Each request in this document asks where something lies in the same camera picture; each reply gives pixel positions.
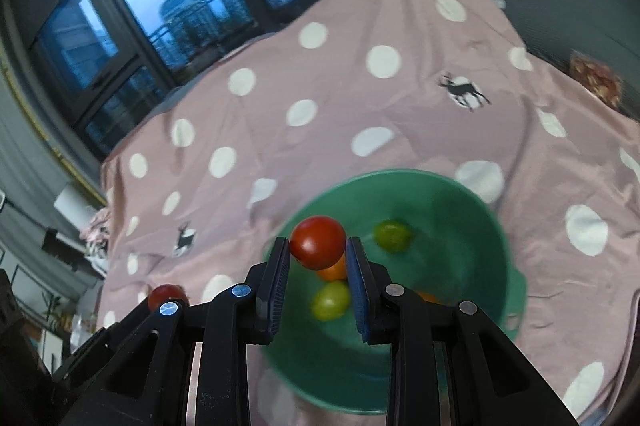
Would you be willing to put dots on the pink polka dot blanket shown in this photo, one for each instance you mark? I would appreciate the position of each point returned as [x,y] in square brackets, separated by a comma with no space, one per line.
[400,106]

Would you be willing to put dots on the black desk lamp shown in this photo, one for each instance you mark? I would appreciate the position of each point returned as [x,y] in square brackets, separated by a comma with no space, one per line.
[60,243]

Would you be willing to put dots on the pink patterned cloth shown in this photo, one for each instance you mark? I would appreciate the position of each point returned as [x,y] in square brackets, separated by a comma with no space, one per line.
[96,236]

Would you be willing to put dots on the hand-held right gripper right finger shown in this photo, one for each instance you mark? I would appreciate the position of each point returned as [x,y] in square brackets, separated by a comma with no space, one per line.
[357,291]

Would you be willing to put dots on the large orange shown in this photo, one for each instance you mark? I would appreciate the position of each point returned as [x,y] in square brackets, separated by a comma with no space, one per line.
[334,273]

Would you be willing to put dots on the green plastic bowl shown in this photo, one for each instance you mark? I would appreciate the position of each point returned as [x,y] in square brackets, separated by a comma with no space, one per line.
[450,256]

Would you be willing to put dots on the patterned cushion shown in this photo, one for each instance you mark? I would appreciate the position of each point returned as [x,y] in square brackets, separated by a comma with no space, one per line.
[596,79]

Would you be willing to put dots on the small yellow fruit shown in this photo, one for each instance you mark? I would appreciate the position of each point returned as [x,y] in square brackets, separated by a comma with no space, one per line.
[330,301]

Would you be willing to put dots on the white paper roll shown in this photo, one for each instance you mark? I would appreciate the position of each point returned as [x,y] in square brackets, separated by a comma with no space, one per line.
[70,203]

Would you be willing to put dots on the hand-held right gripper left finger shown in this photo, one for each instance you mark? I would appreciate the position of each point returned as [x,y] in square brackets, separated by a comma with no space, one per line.
[272,291]

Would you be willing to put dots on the red tomato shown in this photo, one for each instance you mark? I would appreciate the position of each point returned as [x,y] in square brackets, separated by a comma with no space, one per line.
[317,242]
[165,295]

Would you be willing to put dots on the green round fruit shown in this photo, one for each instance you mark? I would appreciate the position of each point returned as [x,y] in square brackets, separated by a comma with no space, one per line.
[393,235]

